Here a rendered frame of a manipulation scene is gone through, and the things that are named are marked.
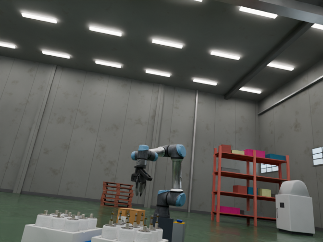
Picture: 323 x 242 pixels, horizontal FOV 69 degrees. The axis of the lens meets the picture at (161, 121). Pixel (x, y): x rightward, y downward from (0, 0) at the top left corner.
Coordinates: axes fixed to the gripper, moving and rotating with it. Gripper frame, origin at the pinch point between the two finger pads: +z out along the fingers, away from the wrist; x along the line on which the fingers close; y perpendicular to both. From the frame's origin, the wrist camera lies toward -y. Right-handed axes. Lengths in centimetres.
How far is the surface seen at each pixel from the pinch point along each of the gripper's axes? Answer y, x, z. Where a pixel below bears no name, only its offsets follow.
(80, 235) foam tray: 29.0, 21.2, 30.1
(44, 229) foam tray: 47, 37, 29
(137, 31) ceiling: 457, -381, -596
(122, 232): -4.1, 15.7, 23.4
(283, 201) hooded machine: 11, -573, -27
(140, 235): -15.2, 11.8, 23.1
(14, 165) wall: 1058, -335, -69
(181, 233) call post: -28.0, -14.2, 21.1
